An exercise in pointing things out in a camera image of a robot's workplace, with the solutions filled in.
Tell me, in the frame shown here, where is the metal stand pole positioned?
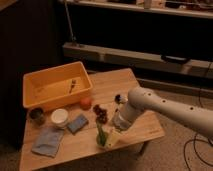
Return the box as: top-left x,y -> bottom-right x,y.
64,0 -> 78,46

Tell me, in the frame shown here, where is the blue folded cloth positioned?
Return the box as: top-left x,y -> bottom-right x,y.
31,127 -> 64,157

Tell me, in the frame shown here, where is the dark metal cup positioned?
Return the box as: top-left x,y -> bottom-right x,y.
29,108 -> 45,126

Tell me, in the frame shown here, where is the blue sponge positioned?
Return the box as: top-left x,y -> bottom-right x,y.
68,114 -> 89,134

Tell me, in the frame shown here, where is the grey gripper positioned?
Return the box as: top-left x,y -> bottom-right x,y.
107,112 -> 131,147

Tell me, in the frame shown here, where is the orange fruit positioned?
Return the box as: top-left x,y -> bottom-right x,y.
80,97 -> 92,110

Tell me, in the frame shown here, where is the white bowl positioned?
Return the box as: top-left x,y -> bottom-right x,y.
51,108 -> 68,128

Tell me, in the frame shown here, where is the wooden table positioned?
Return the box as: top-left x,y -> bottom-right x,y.
19,68 -> 165,171

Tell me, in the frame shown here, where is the dark brush block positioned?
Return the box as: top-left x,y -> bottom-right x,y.
114,94 -> 127,104

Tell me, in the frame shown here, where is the yellow plastic bin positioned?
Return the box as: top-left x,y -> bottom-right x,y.
23,61 -> 93,111

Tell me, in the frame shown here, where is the small utensil in bin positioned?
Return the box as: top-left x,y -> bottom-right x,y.
69,80 -> 76,93

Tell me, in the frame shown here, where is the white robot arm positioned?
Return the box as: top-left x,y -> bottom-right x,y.
112,86 -> 213,140

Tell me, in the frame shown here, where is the grey metal shelf rail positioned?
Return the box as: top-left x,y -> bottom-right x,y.
63,42 -> 213,79

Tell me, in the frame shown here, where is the dark grape bunch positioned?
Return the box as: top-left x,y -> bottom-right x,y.
93,105 -> 108,124

